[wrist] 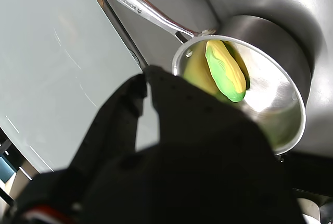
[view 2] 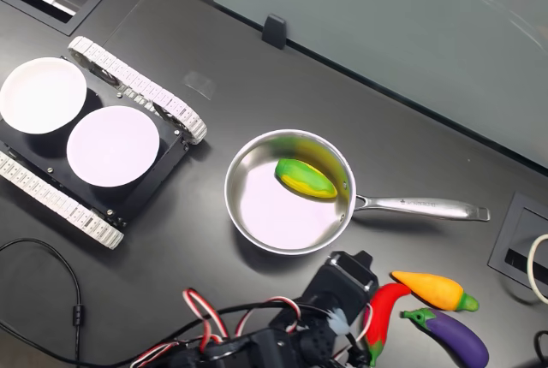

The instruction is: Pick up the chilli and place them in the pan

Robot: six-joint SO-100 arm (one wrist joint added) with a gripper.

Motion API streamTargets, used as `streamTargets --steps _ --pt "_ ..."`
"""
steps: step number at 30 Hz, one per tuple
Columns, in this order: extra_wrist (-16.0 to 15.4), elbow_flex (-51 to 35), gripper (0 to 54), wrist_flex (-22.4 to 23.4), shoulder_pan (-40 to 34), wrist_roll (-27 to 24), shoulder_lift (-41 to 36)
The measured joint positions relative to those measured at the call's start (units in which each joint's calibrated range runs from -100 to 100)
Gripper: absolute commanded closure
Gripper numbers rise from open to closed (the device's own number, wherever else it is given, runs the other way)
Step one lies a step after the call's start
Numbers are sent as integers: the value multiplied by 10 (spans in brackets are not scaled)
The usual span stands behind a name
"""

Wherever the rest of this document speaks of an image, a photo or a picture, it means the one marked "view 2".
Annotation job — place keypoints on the orange toy carrot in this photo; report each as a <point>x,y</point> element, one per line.
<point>432,289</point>

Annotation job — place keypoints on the green yellow toy corn cob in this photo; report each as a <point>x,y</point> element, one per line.
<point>306,179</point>

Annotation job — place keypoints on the white bowl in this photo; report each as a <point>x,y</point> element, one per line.
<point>43,94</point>
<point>113,145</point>

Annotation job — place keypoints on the frosted glass partition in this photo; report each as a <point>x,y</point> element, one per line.
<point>385,21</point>

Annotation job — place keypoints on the clear tape patch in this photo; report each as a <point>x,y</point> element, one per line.
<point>199,85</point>

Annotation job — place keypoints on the purple toy aubergine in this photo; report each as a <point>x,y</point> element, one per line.
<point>454,334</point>

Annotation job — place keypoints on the black vehicle with white tracks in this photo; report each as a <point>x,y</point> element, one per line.
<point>141,89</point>

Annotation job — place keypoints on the red toy chilli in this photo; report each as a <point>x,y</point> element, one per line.
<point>383,308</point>

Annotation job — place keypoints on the black partition bracket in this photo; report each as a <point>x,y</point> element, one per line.
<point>274,30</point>

